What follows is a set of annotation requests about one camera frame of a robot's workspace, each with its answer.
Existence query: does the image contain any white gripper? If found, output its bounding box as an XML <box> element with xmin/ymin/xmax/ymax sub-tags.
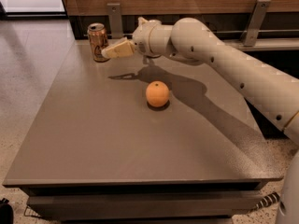
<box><xmin>102</xmin><ymin>17</ymin><xmax>162</xmax><ymax>59</ymax></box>

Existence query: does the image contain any orange soda can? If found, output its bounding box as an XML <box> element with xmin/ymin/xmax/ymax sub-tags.
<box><xmin>87</xmin><ymin>23</ymin><xmax>108</xmax><ymax>63</ymax></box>

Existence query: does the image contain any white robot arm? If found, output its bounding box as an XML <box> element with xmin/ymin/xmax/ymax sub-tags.
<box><xmin>102</xmin><ymin>17</ymin><xmax>299</xmax><ymax>145</ymax></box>

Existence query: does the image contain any white green soda can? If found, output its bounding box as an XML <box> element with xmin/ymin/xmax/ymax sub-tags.
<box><xmin>143</xmin><ymin>56</ymin><xmax>153</xmax><ymax>65</ymax></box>

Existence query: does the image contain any orange fruit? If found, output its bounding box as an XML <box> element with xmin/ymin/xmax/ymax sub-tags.
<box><xmin>146</xmin><ymin>81</ymin><xmax>169</xmax><ymax>107</ymax></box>

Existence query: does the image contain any grey table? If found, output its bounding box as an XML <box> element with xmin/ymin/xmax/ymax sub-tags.
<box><xmin>4</xmin><ymin>41</ymin><xmax>282</xmax><ymax>224</ymax></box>

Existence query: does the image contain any black object on floor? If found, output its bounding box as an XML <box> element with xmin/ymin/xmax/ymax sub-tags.
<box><xmin>0</xmin><ymin>198</ymin><xmax>14</xmax><ymax>224</ymax></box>

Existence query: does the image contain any left metal bracket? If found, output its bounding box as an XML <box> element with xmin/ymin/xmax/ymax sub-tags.
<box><xmin>107</xmin><ymin>3</ymin><xmax>123</xmax><ymax>39</ymax></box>

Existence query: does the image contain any metal bracket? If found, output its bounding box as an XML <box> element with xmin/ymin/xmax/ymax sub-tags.
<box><xmin>241</xmin><ymin>0</ymin><xmax>271</xmax><ymax>47</ymax></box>
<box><xmin>107</xmin><ymin>3</ymin><xmax>123</xmax><ymax>39</ymax></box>

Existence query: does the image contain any right metal bracket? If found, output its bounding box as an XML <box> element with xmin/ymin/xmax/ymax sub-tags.
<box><xmin>241</xmin><ymin>0</ymin><xmax>271</xmax><ymax>47</ymax></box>

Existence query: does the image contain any wire rack under table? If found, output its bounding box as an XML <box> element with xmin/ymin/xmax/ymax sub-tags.
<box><xmin>23</xmin><ymin>206</ymin><xmax>43</xmax><ymax>219</ymax></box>

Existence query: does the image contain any striped cable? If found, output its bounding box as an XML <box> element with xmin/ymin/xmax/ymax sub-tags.
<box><xmin>250</xmin><ymin>191</ymin><xmax>281</xmax><ymax>212</ymax></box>

